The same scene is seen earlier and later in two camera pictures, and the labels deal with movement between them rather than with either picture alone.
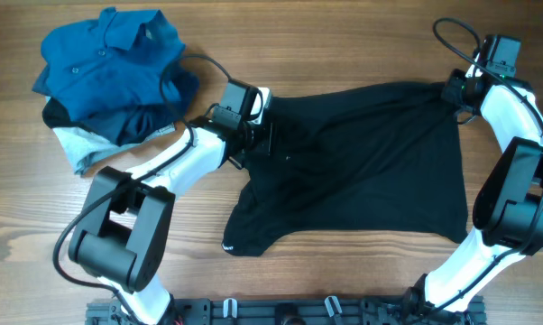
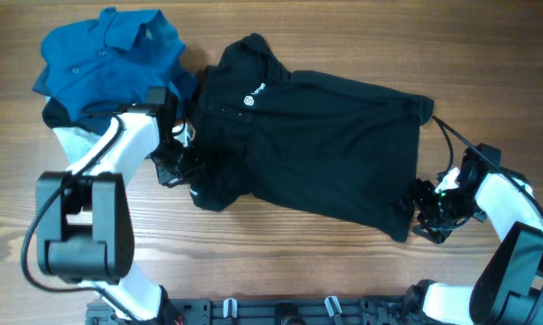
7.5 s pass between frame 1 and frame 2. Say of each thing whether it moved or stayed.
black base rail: stayed
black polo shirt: moved
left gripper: moved
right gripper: moved
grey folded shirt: stayed
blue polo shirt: stayed
